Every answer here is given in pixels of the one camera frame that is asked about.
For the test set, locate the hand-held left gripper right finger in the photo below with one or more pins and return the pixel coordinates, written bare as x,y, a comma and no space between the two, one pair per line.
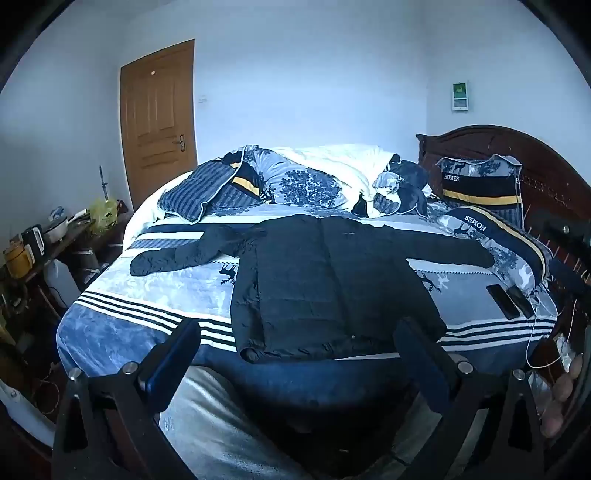
422,364

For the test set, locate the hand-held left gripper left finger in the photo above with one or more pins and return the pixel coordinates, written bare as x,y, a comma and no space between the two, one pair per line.
162,364

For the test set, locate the black puffer jacket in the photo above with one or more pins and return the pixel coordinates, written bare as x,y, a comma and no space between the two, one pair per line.
318,286

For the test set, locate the person's right hand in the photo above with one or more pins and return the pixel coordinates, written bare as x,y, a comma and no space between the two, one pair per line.
553,420

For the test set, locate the black smartphone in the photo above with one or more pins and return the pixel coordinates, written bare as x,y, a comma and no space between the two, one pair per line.
521,300
502,301

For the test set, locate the bed with blue printed sheet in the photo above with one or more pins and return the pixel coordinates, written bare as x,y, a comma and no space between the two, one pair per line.
152,295

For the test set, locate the blue pillow with yellow stripe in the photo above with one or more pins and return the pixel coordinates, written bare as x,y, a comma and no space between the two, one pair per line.
503,240
480,189

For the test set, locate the dark wooden headboard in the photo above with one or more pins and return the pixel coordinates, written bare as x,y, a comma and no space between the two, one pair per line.
540,170

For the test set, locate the white container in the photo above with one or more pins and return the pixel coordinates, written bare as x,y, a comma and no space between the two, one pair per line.
62,284

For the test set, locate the wooden side table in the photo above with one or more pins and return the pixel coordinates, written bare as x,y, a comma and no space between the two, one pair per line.
74,249

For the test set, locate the yellow-green plastic bag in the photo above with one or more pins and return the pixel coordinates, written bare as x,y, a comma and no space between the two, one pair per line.
103,216

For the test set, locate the white cooking pot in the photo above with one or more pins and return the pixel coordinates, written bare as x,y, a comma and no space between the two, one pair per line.
56,230

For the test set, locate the yellow pot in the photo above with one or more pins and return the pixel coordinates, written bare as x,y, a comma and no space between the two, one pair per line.
18,262

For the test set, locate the blue striped pillow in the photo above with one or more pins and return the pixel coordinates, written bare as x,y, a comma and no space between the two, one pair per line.
203,191

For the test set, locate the black appliance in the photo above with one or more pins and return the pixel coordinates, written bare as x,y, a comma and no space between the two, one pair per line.
34,240

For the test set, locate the blue and white quilt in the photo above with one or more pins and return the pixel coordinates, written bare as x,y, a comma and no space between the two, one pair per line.
323,175

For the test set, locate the wooden door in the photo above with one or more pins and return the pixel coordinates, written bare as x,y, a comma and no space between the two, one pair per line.
157,120

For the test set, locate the green and white wall panel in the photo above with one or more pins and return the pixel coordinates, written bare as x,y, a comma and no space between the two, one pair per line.
460,94

